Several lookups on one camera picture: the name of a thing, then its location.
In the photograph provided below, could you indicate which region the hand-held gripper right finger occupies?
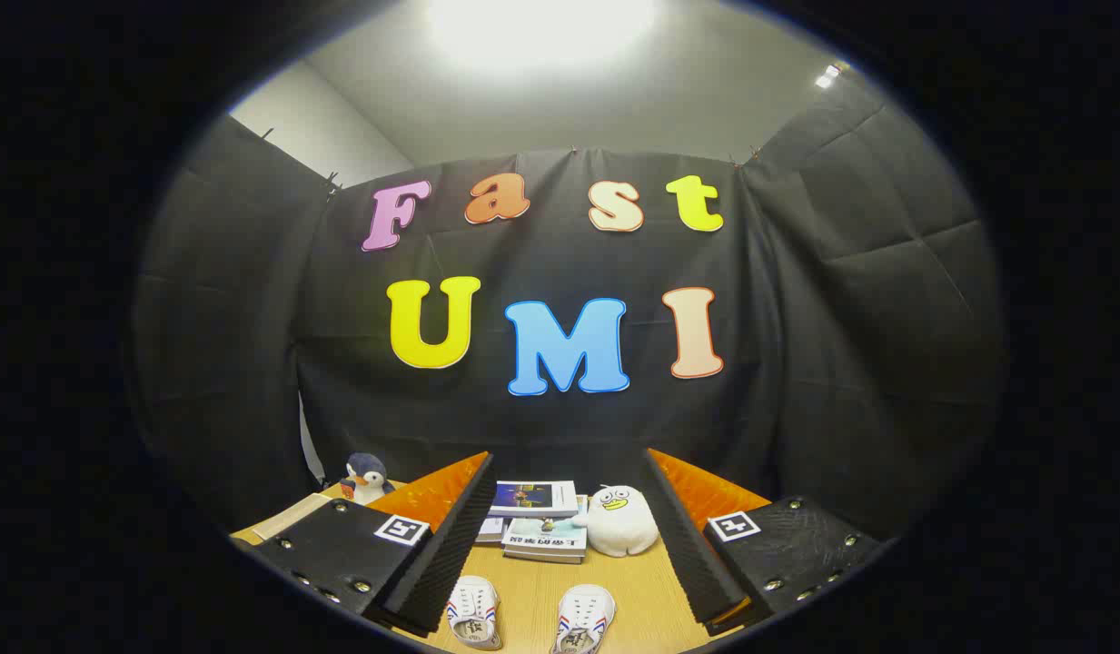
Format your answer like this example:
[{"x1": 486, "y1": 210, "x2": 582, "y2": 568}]
[{"x1": 646, "y1": 448, "x2": 883, "y2": 637}]

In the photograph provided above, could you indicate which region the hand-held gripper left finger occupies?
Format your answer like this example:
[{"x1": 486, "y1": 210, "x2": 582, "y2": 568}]
[{"x1": 249, "y1": 451, "x2": 497, "y2": 639}]

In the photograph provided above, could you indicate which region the white striped canvas shoe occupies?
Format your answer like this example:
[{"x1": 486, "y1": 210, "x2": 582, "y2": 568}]
[
  {"x1": 445, "y1": 575, "x2": 504, "y2": 651},
  {"x1": 550, "y1": 584, "x2": 617, "y2": 654}
]

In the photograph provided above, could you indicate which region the beige fabric storage box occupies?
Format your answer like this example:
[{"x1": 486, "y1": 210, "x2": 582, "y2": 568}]
[{"x1": 230, "y1": 490, "x2": 342, "y2": 546}]

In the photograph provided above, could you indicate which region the white duck plush toy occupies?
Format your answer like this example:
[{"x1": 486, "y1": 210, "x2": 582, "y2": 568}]
[{"x1": 573, "y1": 484, "x2": 660, "y2": 559}]

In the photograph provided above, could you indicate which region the book with blue picture cover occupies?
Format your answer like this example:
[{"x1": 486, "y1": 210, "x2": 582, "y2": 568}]
[{"x1": 487, "y1": 480, "x2": 580, "y2": 520}]

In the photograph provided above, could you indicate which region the book with pale teal cover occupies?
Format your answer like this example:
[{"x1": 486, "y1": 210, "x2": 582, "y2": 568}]
[{"x1": 501, "y1": 516, "x2": 590, "y2": 565}]

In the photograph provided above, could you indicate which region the grey penguin plush toy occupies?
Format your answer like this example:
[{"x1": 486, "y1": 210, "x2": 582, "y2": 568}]
[{"x1": 340, "y1": 452, "x2": 397, "y2": 506}]

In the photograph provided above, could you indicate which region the large ceiling light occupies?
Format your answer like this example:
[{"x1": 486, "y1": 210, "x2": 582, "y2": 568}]
[{"x1": 423, "y1": 0, "x2": 660, "y2": 74}]

